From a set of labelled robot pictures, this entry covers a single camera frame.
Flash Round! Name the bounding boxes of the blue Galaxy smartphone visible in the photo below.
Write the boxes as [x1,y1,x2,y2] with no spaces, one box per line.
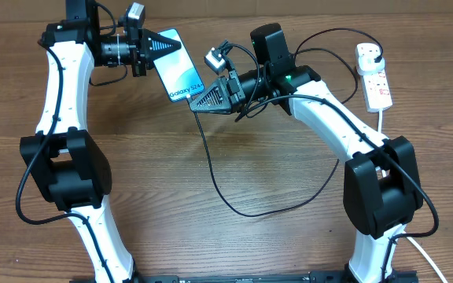
[154,28,205,102]

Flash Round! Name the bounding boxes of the black USB charging cable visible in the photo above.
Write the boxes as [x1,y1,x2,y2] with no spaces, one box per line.
[186,28,385,219]

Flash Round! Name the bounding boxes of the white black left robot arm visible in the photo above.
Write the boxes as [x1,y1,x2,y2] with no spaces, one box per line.
[20,1,182,282]

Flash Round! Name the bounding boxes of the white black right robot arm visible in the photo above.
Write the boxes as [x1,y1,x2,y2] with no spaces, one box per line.
[189,23,428,282]

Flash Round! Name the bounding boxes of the white charger plug adapter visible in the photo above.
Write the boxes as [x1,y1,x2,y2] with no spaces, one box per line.
[356,53,385,75]

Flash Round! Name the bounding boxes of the white power strip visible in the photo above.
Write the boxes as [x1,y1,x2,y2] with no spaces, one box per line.
[355,42,392,112]

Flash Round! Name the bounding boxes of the white power strip cord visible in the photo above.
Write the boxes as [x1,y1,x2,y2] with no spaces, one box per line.
[376,109,450,283]

